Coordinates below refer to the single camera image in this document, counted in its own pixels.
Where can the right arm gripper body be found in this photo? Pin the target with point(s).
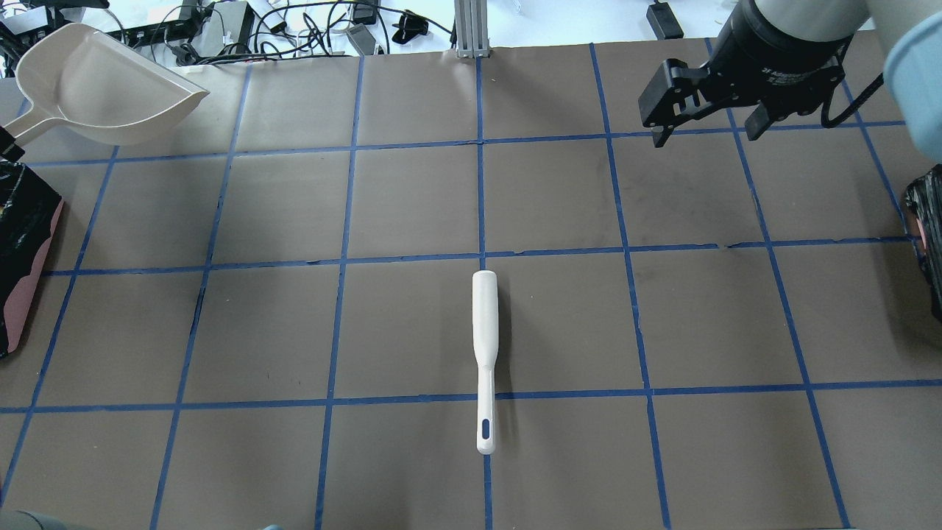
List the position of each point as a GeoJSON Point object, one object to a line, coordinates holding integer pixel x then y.
{"type": "Point", "coordinates": [781, 46]}

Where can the white hand brush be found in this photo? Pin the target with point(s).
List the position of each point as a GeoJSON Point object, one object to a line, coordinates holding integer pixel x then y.
{"type": "Point", "coordinates": [485, 327]}

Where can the beige plastic dustpan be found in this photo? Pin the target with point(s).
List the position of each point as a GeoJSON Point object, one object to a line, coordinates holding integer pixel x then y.
{"type": "Point", "coordinates": [85, 80]}

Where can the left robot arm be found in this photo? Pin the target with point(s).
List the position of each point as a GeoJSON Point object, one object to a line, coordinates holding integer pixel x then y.
{"type": "Point", "coordinates": [16, 519]}

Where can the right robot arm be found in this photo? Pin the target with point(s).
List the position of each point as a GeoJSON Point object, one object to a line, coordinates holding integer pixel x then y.
{"type": "Point", "coordinates": [909, 32]}

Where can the pink bin with black bag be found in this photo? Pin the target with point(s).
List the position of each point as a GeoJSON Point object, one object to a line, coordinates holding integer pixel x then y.
{"type": "Point", "coordinates": [31, 210]}

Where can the black power adapter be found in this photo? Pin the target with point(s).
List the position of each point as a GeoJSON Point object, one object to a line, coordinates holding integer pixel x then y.
{"type": "Point", "coordinates": [663, 21]}

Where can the aluminium frame post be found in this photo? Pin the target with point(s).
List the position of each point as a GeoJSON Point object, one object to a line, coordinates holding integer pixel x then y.
{"type": "Point", "coordinates": [470, 30]}

